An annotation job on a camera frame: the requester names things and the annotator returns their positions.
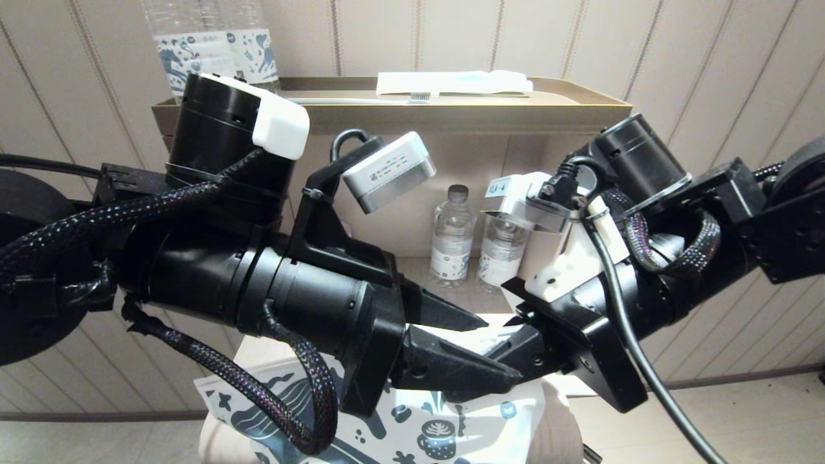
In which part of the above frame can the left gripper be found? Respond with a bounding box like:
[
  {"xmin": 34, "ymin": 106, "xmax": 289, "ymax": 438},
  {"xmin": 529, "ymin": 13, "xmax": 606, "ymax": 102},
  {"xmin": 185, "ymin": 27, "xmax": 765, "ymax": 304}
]
[{"xmin": 121, "ymin": 222, "xmax": 489, "ymax": 417}]

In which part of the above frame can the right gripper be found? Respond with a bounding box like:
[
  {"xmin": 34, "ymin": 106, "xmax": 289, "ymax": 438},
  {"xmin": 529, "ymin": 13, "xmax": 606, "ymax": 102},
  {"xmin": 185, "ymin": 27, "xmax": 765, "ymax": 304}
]
[{"xmin": 392, "ymin": 261, "xmax": 685, "ymax": 414}]

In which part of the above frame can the white printed bag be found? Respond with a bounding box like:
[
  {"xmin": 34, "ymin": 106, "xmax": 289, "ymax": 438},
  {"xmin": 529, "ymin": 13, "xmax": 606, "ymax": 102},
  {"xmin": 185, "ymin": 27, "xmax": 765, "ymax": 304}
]
[{"xmin": 193, "ymin": 322, "xmax": 546, "ymax": 464}]

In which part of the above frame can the white toiletry packet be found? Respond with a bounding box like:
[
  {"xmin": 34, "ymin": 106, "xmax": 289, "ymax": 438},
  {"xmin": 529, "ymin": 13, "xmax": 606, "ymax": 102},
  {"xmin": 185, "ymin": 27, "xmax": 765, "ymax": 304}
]
[{"xmin": 376, "ymin": 69, "xmax": 534, "ymax": 98}]

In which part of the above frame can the small clear water bottle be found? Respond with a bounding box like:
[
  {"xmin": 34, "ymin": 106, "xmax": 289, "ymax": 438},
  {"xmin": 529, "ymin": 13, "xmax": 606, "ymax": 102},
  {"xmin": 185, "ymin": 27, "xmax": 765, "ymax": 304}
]
[
  {"xmin": 476, "ymin": 211, "xmax": 533, "ymax": 295},
  {"xmin": 430, "ymin": 184, "xmax": 478, "ymax": 289}
]

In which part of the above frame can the gold tray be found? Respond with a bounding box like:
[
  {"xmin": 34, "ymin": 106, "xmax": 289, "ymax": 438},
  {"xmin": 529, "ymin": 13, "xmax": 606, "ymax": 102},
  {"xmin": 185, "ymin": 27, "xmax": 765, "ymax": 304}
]
[{"xmin": 151, "ymin": 75, "xmax": 634, "ymax": 137}]

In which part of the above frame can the white toothbrush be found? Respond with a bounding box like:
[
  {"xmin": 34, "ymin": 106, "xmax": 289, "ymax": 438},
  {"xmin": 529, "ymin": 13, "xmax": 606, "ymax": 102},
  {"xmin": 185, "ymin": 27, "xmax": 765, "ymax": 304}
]
[{"xmin": 282, "ymin": 92, "xmax": 432, "ymax": 106}]

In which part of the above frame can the large clear water bottle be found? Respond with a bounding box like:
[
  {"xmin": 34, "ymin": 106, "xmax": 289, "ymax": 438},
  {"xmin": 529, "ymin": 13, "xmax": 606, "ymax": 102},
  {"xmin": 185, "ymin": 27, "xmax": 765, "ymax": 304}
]
[
  {"xmin": 219, "ymin": 0, "xmax": 282, "ymax": 95},
  {"xmin": 141, "ymin": 0, "xmax": 237, "ymax": 105}
]

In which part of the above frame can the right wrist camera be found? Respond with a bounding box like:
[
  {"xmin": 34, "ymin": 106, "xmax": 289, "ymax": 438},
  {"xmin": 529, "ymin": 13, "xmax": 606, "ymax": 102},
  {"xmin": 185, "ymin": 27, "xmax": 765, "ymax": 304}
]
[{"xmin": 483, "ymin": 170, "xmax": 630, "ymax": 305}]

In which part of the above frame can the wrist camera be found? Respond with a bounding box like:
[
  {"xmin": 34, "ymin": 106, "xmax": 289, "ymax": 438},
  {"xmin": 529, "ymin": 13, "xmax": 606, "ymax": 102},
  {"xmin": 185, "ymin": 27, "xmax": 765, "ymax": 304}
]
[
  {"xmin": 286, "ymin": 129, "xmax": 437, "ymax": 285},
  {"xmin": 483, "ymin": 170, "xmax": 630, "ymax": 305}
]

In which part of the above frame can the black cable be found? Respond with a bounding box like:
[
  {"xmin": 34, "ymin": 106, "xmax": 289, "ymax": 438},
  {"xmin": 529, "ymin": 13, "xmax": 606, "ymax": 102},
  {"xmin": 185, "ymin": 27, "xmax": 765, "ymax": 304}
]
[
  {"xmin": 580, "ymin": 193, "xmax": 730, "ymax": 464},
  {"xmin": 121, "ymin": 295, "xmax": 340, "ymax": 456}
]

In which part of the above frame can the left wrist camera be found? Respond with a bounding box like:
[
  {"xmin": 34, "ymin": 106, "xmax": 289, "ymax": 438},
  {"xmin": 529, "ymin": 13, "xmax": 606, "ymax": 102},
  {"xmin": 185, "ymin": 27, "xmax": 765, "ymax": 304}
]
[{"xmin": 286, "ymin": 129, "xmax": 437, "ymax": 285}]

